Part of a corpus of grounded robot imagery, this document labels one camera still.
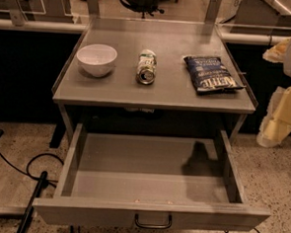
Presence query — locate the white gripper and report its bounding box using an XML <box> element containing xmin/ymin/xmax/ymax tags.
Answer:
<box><xmin>256</xmin><ymin>38</ymin><xmax>291</xmax><ymax>148</ymax></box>

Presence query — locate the green 7up soda can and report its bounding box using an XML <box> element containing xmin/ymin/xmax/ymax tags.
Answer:
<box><xmin>136</xmin><ymin>49</ymin><xmax>157</xmax><ymax>85</ymax></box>

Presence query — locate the grey cabinet with top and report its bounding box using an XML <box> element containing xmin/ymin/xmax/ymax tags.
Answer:
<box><xmin>52</xmin><ymin>18</ymin><xmax>257</xmax><ymax>136</ymax></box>

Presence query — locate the open grey top drawer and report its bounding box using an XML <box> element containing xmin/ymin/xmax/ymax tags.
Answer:
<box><xmin>35</xmin><ymin>125</ymin><xmax>270</xmax><ymax>231</ymax></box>

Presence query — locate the blue Kettle chips bag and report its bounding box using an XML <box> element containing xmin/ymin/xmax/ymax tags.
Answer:
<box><xmin>183</xmin><ymin>55</ymin><xmax>245</xmax><ymax>95</ymax></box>

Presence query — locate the white ceramic bowl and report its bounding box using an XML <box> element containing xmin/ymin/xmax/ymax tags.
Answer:
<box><xmin>76</xmin><ymin>44</ymin><xmax>117</xmax><ymax>77</ymax></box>

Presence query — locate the black pole on floor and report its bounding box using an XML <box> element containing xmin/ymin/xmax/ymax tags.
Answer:
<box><xmin>16</xmin><ymin>171</ymin><xmax>48</xmax><ymax>233</ymax></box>

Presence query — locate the black drawer handle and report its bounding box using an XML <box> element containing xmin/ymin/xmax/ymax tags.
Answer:
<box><xmin>134</xmin><ymin>214</ymin><xmax>173</xmax><ymax>230</ymax></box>

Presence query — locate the black floor cable left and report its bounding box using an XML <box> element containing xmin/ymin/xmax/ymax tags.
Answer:
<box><xmin>0</xmin><ymin>138</ymin><xmax>66</xmax><ymax>189</ymax></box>

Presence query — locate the grey horizontal rail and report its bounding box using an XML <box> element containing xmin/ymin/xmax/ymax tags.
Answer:
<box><xmin>0</xmin><ymin>19</ymin><xmax>87</xmax><ymax>34</ymax></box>

